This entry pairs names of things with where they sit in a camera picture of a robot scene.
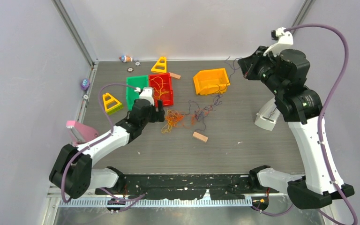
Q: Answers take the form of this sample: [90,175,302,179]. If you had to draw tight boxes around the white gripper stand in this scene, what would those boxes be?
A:
[254,98,281,131]

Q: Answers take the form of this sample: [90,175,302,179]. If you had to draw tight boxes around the green plastic bin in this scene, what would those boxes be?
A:
[125,75,151,111]

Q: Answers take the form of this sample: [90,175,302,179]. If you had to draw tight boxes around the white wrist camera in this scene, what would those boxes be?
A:
[134,87,155,106]
[263,27,293,56]

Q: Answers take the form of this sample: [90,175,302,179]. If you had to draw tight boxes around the yellow triangle block far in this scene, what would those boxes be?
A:
[150,57,167,74]

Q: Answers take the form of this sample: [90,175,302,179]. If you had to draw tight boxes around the red plastic bin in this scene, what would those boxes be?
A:
[149,73,174,106]

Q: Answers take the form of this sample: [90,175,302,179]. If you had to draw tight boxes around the pink gripper stand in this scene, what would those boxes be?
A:
[66,120,99,146]

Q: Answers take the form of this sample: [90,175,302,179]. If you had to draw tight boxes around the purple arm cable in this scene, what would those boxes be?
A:
[60,82,148,213]
[251,23,359,225]

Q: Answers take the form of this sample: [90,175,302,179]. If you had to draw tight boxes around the tan wooden block near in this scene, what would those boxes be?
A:
[192,132,208,143]

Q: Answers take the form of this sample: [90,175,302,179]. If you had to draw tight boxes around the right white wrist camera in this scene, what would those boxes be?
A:
[263,27,293,56]

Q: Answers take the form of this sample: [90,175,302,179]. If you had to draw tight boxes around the purple toy block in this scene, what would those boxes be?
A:
[80,78,90,91]

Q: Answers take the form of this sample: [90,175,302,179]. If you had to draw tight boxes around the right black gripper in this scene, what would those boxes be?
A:
[238,45,284,96]

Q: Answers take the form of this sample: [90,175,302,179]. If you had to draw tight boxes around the orange plastic bin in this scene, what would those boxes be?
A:
[193,68,231,95]

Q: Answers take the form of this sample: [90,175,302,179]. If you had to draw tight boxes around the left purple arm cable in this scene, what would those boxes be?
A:
[60,82,148,213]

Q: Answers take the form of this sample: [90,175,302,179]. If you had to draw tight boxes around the yellow triangle block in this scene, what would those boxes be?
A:
[102,92,123,115]
[150,57,167,74]

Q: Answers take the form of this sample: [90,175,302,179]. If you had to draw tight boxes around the tan wooden block far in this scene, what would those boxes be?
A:
[169,72,181,79]

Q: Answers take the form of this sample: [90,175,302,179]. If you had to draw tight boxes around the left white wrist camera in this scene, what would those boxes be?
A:
[134,87,155,106]

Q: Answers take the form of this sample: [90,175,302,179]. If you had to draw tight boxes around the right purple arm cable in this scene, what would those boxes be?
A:
[251,23,359,225]

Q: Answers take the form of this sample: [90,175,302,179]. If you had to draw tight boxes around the yellow triangle block near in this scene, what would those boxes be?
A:
[102,92,123,115]

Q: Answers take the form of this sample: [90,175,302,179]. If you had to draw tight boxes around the tan wooden block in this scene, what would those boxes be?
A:
[192,132,208,143]
[169,72,181,79]

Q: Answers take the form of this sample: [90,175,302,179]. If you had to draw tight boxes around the orange string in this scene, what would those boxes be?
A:
[164,105,213,129]

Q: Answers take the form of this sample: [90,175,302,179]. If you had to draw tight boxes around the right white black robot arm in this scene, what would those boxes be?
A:
[238,46,355,209]

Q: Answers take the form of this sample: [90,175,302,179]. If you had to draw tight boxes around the small toy figurine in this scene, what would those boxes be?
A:
[119,55,133,63]

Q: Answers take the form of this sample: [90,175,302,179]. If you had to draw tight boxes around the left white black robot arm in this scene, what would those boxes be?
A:
[49,98,165,199]

